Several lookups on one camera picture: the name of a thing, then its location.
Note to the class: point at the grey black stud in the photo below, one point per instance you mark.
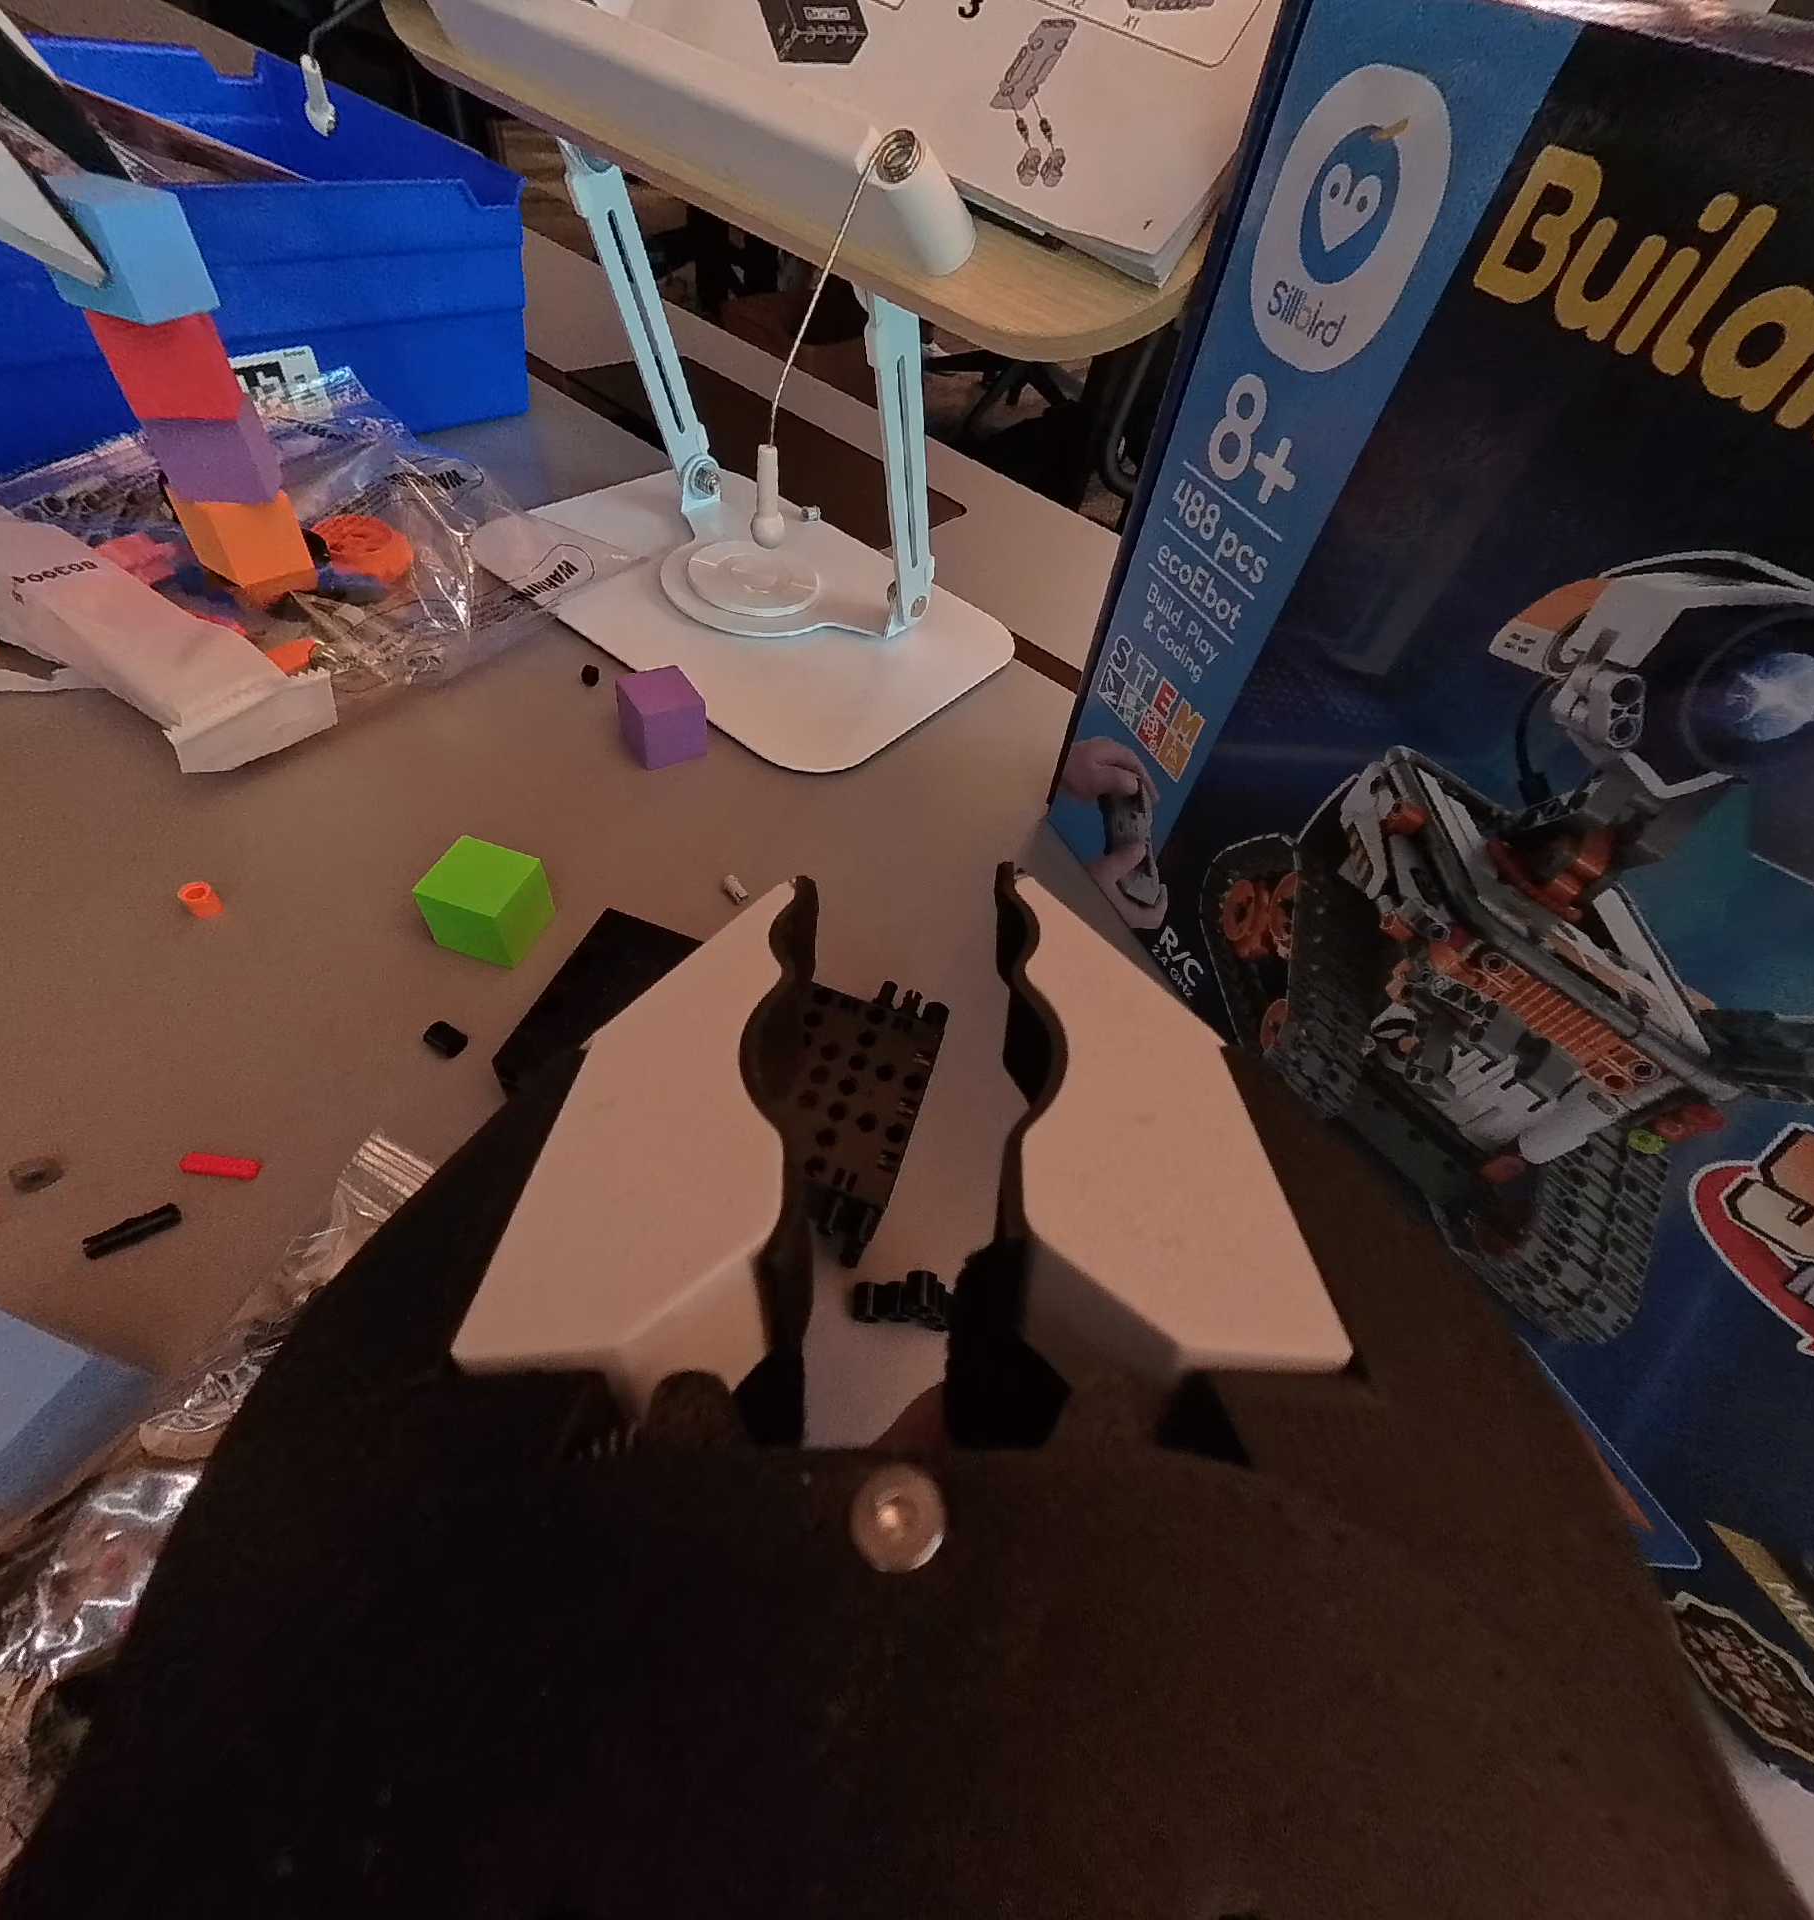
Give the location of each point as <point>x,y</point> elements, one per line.
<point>34,1172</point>

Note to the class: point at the black perforated building plate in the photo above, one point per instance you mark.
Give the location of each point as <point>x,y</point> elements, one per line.
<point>862,1081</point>

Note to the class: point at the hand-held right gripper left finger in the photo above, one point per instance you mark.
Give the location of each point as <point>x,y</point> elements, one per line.
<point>623,1200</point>

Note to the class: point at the red foam cube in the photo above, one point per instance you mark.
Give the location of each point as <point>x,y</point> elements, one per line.
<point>156,368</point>

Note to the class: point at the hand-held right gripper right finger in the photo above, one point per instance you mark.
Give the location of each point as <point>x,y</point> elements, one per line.
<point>1178,1200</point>

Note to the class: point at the blue toy robot box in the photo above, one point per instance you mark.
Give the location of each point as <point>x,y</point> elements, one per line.
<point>1372,600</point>

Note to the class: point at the black office chair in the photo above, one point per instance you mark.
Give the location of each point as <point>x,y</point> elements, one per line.
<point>1043,428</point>

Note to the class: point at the white instruction booklet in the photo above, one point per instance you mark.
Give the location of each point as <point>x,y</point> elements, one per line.
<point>1118,120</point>

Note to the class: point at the clear printed plastic bag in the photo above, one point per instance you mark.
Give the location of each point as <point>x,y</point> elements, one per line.
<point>143,646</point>

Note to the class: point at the small black connector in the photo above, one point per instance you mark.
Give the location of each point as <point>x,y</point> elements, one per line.
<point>443,1038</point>

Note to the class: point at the orange foam cube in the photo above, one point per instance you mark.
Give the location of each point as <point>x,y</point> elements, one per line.
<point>248,543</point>

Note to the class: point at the purple foam cube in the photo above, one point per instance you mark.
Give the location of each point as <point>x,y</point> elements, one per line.
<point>658,717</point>
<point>214,456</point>

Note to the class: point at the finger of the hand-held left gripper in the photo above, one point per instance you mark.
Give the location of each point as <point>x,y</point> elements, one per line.
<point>38,92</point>
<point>7,195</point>

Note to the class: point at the clear bag of building parts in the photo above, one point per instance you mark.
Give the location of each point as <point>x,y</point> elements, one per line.
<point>322,1200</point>

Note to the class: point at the black short beam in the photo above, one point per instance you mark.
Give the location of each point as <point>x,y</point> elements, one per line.
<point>134,1230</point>

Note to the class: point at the white book stand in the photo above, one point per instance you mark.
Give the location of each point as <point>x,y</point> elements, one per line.
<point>849,674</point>

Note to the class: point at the blue foam cube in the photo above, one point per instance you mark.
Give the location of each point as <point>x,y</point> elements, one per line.
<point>38,1404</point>
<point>135,247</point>

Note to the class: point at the blue plastic bin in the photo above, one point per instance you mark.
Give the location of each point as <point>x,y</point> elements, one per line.
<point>322,270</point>

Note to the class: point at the green foam cube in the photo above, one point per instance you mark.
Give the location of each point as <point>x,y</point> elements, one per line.
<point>480,901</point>

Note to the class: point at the black connector cluster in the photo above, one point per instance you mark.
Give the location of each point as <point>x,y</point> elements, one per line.
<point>899,1300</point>

